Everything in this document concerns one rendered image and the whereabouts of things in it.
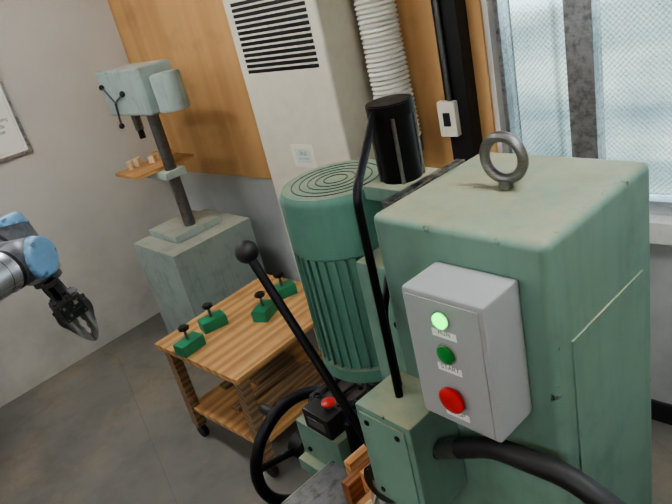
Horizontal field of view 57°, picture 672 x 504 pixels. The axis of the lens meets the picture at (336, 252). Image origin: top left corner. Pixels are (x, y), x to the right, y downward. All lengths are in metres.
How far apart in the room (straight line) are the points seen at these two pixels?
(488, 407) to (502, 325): 0.09
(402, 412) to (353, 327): 0.21
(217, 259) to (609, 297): 2.68
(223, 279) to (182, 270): 0.25
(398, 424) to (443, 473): 0.11
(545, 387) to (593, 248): 0.15
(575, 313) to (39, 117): 3.45
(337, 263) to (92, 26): 3.28
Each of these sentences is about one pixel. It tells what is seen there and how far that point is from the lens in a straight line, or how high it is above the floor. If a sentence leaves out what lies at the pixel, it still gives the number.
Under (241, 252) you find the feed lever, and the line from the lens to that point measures 0.89.
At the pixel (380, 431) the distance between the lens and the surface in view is 0.76.
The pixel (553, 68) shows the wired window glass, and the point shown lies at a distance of 2.28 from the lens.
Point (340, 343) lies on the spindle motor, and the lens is 0.94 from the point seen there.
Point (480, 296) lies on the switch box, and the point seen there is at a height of 1.48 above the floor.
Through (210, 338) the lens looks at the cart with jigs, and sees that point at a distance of 2.63.
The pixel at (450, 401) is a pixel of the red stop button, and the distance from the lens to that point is 0.65.
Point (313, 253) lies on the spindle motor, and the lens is 0.87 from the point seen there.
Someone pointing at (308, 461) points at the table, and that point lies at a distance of 1.37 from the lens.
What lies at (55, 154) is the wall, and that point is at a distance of 3.86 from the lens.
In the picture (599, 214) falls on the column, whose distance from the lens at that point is 0.66.
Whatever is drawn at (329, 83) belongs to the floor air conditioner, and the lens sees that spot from 2.36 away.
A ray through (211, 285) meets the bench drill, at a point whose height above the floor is 0.47.
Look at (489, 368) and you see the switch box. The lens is 0.60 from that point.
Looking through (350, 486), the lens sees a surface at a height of 0.94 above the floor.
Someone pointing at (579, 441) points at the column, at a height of 1.27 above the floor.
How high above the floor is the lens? 1.78
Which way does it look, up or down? 24 degrees down
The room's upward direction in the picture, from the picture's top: 14 degrees counter-clockwise
